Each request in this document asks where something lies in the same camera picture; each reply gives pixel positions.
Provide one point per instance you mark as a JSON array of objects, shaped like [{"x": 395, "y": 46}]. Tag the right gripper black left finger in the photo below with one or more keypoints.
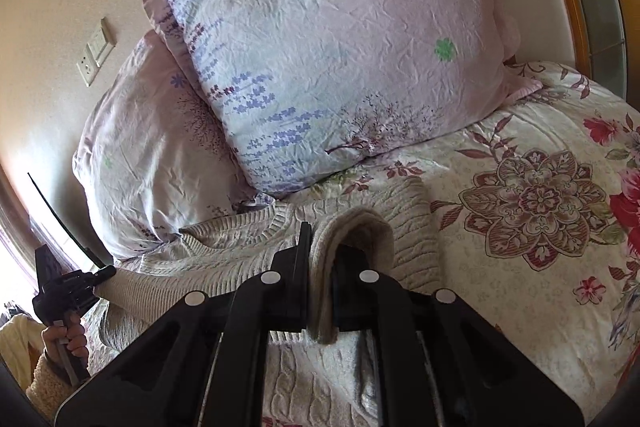
[{"x": 203, "y": 362}]

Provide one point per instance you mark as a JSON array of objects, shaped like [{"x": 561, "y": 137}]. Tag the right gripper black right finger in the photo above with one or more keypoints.
[{"x": 436, "y": 361}]

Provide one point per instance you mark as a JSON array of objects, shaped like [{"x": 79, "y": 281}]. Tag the beige cable knit sweater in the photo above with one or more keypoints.
[{"x": 321, "y": 376}]

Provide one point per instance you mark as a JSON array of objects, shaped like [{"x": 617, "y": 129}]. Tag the left hand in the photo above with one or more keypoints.
[{"x": 71, "y": 336}]

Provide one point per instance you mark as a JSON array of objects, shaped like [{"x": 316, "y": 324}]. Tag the pink floral back pillow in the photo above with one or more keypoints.
[{"x": 152, "y": 158}]

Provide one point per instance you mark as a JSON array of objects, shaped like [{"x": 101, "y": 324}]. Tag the pink floral pillow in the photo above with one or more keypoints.
[
  {"x": 152, "y": 158},
  {"x": 307, "y": 88}
]

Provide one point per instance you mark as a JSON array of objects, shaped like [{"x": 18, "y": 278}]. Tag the floral bed quilt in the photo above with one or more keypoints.
[{"x": 534, "y": 219}]

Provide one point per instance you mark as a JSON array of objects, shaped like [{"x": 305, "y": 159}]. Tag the pink floral front pillow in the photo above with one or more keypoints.
[{"x": 307, "y": 88}]

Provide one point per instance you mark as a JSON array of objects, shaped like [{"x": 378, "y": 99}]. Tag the dark window frame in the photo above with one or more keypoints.
[{"x": 23, "y": 231}]

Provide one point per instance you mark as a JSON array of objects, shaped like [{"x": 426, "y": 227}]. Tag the white wall socket plate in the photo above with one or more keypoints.
[{"x": 87, "y": 67}]

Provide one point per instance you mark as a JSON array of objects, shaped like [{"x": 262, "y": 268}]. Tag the white wall switch plate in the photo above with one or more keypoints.
[{"x": 101, "y": 42}]

